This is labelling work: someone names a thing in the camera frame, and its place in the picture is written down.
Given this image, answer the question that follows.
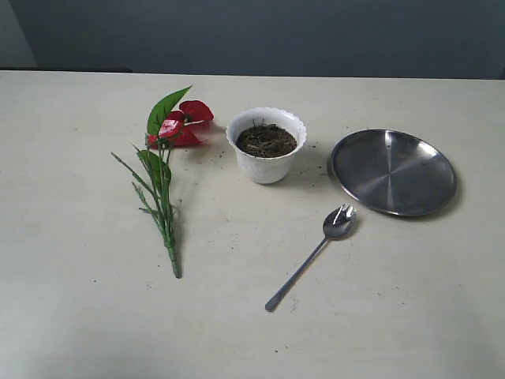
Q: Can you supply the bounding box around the dark soil in pot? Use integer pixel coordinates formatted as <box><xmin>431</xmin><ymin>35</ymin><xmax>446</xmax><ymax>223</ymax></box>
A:
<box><xmin>236</xmin><ymin>124</ymin><xmax>297</xmax><ymax>158</ymax></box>

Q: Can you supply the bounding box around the round stainless steel plate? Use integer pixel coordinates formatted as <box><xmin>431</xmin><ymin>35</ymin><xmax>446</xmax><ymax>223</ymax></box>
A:
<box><xmin>328</xmin><ymin>129</ymin><xmax>458</xmax><ymax>217</ymax></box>

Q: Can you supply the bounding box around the artificial red flower stem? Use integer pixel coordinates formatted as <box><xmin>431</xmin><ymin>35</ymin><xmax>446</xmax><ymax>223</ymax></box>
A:
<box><xmin>111</xmin><ymin>87</ymin><xmax>214</xmax><ymax>279</ymax></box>

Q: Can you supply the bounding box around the white scalloped flower pot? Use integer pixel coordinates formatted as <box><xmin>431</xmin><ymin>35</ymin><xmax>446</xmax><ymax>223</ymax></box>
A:
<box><xmin>226</xmin><ymin>107</ymin><xmax>307</xmax><ymax>185</ymax></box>

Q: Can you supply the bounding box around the stainless steel spork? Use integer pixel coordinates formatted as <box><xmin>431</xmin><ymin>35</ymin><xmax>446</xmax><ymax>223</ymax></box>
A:
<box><xmin>264</xmin><ymin>204</ymin><xmax>357</xmax><ymax>313</ymax></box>

